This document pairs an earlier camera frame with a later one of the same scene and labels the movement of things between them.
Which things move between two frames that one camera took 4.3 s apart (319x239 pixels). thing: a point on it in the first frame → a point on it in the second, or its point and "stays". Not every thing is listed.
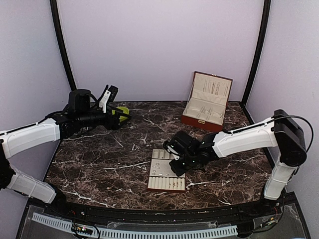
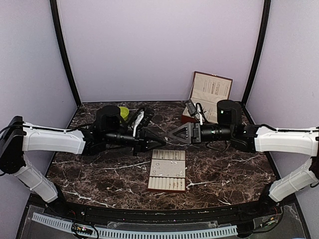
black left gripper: (114, 125) → (141, 139)
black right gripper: (178, 171) → (194, 136)
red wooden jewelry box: (208, 100) stays
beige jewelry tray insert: (162, 176) stays
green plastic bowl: (125, 110) stays
